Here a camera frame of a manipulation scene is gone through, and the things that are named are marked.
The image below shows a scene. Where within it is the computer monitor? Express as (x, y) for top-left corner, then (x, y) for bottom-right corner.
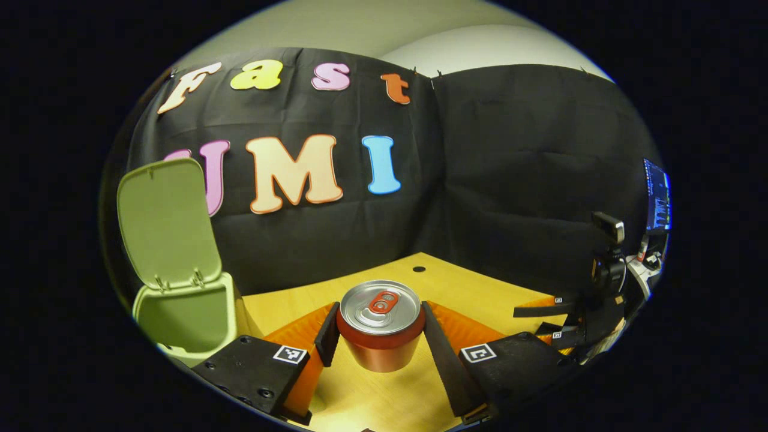
(643, 158), (672, 232)

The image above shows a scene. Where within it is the green desktop garbage bin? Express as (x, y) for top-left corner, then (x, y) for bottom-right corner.
(116, 157), (242, 367)

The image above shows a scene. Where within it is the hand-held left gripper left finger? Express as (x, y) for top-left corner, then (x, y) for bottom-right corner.
(192, 302), (342, 425)

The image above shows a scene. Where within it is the red pop can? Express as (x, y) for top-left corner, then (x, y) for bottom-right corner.
(335, 280), (424, 374)

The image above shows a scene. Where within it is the white and grey equipment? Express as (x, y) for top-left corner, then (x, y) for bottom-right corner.
(627, 234), (665, 301)

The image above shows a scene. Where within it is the wooden desktop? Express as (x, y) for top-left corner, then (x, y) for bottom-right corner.
(240, 252), (580, 432)

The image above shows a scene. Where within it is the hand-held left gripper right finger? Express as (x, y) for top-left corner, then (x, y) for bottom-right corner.
(420, 300), (575, 424)

